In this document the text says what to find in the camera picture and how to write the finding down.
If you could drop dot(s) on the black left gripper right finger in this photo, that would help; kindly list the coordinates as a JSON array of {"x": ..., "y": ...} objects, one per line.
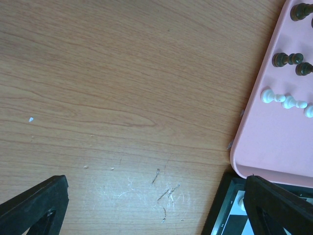
[{"x": 273, "y": 210}]

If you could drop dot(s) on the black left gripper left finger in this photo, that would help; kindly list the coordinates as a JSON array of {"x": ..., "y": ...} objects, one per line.
[{"x": 39, "y": 210}]

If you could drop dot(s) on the black and grey chessboard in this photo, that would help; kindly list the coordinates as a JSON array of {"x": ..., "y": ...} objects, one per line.
[{"x": 226, "y": 217}]

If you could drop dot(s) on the pink piece tray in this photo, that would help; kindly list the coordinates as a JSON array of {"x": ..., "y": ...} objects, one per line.
[{"x": 274, "y": 142}]

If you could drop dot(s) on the white pawn row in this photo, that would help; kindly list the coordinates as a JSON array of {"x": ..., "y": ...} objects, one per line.
[{"x": 287, "y": 101}]

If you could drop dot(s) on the black pawn row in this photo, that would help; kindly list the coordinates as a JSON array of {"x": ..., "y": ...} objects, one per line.
[{"x": 302, "y": 68}]

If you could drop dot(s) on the black piece back row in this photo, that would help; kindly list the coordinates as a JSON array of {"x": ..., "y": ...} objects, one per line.
[{"x": 301, "y": 11}]

